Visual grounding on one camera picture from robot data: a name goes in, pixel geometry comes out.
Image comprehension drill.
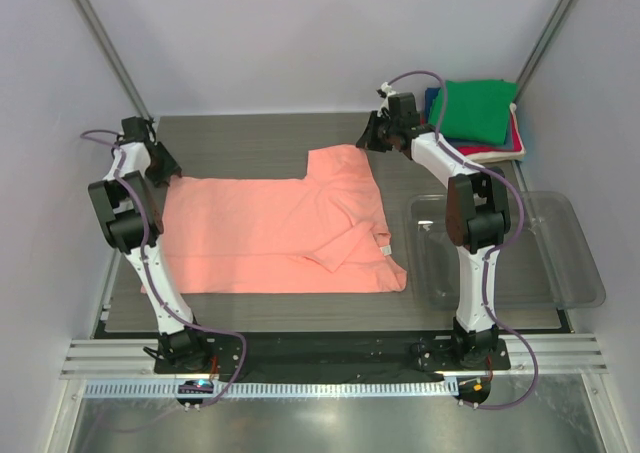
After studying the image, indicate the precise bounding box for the salmon pink t-shirt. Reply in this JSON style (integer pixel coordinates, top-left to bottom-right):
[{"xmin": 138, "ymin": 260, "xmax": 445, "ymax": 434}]
[{"xmin": 161, "ymin": 145, "xmax": 407, "ymax": 294}]

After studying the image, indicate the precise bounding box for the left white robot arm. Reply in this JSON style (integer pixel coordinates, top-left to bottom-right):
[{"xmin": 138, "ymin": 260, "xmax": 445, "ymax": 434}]
[{"xmin": 88, "ymin": 117, "xmax": 212, "ymax": 373}]

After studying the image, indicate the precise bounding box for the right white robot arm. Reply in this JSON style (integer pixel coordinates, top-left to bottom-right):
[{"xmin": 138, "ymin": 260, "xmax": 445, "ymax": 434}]
[{"xmin": 356, "ymin": 85, "xmax": 511, "ymax": 369}]

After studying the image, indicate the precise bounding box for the folded blue t-shirt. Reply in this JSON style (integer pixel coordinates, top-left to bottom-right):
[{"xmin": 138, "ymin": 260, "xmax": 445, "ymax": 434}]
[{"xmin": 424, "ymin": 87, "xmax": 441, "ymax": 122}]

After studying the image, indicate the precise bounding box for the folded green t-shirt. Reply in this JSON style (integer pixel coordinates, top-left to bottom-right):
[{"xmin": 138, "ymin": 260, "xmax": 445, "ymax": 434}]
[{"xmin": 428, "ymin": 79, "xmax": 517, "ymax": 145}]

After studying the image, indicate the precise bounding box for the folded cream t-shirt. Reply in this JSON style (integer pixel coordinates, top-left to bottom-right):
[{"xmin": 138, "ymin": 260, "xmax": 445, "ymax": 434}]
[{"xmin": 459, "ymin": 103, "xmax": 526, "ymax": 164}]

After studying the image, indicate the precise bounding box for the folded red t-shirt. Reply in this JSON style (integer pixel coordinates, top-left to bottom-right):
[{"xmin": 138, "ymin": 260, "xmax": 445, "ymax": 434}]
[{"xmin": 417, "ymin": 117, "xmax": 501, "ymax": 164}]

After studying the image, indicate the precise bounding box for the clear plastic bin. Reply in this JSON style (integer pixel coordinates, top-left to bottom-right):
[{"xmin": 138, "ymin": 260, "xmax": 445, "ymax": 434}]
[{"xmin": 407, "ymin": 191, "xmax": 606, "ymax": 310}]

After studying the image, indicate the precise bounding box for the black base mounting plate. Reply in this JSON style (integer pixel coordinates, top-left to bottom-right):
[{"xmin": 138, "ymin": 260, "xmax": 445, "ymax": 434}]
[{"xmin": 143, "ymin": 331, "xmax": 511, "ymax": 384}]

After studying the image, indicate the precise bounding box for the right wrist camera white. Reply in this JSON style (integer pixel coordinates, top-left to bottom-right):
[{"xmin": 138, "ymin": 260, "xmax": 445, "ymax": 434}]
[{"xmin": 377, "ymin": 82, "xmax": 397, "ymax": 99}]

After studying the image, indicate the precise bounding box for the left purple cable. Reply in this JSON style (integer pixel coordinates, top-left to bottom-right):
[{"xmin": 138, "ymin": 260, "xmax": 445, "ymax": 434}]
[{"xmin": 80, "ymin": 128, "xmax": 248, "ymax": 434}]

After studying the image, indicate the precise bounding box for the left aluminium frame post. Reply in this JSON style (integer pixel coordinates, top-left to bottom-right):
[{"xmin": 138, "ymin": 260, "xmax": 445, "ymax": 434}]
[{"xmin": 71, "ymin": 0, "xmax": 154, "ymax": 121}]

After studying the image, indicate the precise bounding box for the aluminium frame post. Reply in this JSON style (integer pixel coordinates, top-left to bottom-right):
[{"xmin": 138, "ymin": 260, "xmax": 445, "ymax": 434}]
[
  {"xmin": 515, "ymin": 0, "xmax": 579, "ymax": 103},
  {"xmin": 71, "ymin": 0, "xmax": 154, "ymax": 121}
]

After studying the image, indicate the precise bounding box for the right aluminium frame post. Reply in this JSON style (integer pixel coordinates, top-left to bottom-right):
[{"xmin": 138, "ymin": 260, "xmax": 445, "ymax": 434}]
[{"xmin": 515, "ymin": 0, "xmax": 579, "ymax": 103}]

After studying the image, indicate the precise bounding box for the white slotted cable duct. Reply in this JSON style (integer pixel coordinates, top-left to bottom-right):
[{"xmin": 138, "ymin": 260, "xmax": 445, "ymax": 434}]
[{"xmin": 83, "ymin": 378, "xmax": 458, "ymax": 400}]

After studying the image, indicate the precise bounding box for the aluminium front rail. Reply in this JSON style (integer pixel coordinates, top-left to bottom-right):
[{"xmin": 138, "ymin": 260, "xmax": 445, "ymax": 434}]
[{"xmin": 62, "ymin": 334, "xmax": 608, "ymax": 377}]

